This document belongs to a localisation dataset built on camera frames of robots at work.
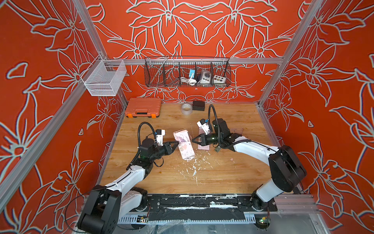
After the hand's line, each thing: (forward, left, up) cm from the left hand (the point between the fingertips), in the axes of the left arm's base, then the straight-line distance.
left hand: (178, 143), depth 80 cm
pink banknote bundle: (+3, -2, +1) cm, 4 cm away
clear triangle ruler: (+20, -41, -14) cm, 48 cm away
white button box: (+41, -24, +15) cm, 50 cm away
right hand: (+1, -7, +1) cm, 7 cm away
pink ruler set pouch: (0, -11, +6) cm, 13 cm away
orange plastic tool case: (+37, +32, -10) cm, 50 cm away
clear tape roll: (+39, -2, -13) cm, 41 cm away
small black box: (+41, -12, -10) cm, 44 cm away
